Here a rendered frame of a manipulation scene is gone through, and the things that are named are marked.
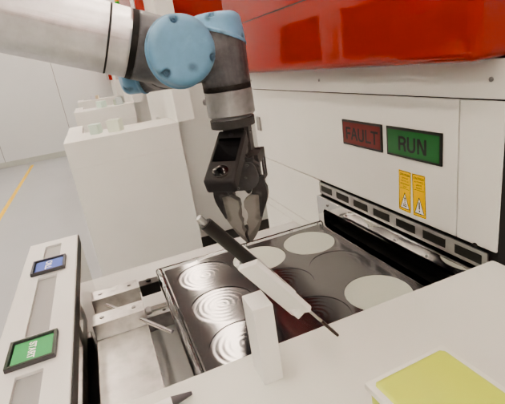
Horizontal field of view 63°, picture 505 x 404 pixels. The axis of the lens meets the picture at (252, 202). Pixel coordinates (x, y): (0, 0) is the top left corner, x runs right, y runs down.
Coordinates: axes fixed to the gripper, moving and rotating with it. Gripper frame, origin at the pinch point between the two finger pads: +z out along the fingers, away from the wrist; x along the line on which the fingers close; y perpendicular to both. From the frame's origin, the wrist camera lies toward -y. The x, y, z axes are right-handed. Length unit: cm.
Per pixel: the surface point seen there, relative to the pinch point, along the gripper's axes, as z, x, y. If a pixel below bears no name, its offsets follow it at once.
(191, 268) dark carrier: 7.4, 12.6, 2.7
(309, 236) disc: 7.4, -8.8, 14.5
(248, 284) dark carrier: 7.3, 0.3, -3.5
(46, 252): 1.7, 41.2, 0.7
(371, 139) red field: -12.2, -21.8, 11.3
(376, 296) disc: 7.4, -20.3, -7.6
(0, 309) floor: 97, 199, 120
